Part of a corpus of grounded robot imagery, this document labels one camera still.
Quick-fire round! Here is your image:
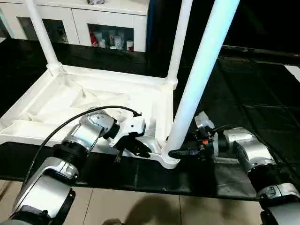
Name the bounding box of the white plastic table top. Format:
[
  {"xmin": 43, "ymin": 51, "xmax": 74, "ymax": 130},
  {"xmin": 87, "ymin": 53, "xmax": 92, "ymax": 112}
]
[{"xmin": 0, "ymin": 63, "xmax": 181, "ymax": 170}]

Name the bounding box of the white plastic table leg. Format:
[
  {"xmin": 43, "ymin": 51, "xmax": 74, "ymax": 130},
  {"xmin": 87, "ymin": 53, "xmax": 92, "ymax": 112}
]
[
  {"xmin": 162, "ymin": 0, "xmax": 241, "ymax": 160},
  {"xmin": 25, "ymin": 0, "xmax": 63, "ymax": 75},
  {"xmin": 164, "ymin": 0, "xmax": 194, "ymax": 90}
]

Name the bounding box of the black mat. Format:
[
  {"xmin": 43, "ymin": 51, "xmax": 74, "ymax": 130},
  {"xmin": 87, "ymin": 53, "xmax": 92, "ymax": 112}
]
[{"xmin": 0, "ymin": 37, "xmax": 300, "ymax": 201}]

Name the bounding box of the black flat monitor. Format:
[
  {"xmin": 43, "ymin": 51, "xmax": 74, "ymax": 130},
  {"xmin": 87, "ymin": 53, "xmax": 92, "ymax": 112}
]
[{"xmin": 220, "ymin": 45, "xmax": 300, "ymax": 59}]

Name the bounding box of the white flat strip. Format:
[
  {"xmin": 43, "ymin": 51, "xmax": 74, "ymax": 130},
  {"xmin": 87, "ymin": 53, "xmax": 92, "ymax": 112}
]
[{"xmin": 284, "ymin": 65, "xmax": 300, "ymax": 82}]

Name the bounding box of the black cabinet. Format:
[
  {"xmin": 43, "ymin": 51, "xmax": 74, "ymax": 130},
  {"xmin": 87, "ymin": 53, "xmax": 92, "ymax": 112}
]
[{"xmin": 146, "ymin": 0, "xmax": 300, "ymax": 54}]

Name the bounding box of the white glass-door cabinet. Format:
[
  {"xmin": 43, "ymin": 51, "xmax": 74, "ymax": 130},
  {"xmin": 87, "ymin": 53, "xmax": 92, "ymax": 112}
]
[{"xmin": 0, "ymin": 0, "xmax": 150, "ymax": 52}]

